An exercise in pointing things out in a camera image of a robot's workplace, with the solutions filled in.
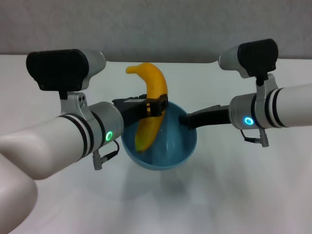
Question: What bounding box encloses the yellow banana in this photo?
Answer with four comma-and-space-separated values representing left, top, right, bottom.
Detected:
125, 62, 169, 154

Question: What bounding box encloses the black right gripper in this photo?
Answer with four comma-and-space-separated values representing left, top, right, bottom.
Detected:
179, 104, 231, 129

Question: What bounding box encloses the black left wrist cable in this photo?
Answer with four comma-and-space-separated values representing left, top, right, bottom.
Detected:
92, 140, 120, 171

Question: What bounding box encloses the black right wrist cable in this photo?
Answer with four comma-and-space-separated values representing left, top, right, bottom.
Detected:
240, 127, 269, 148

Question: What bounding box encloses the light blue plastic bowl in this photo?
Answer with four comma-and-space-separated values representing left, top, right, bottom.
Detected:
121, 101, 197, 171

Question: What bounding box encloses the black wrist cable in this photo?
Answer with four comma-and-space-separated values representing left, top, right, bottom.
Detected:
92, 140, 120, 171
240, 127, 269, 148

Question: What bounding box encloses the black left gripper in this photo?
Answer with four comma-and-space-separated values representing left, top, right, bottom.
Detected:
112, 94, 169, 127

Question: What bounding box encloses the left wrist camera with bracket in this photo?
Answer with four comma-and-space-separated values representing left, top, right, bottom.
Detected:
26, 48, 107, 120

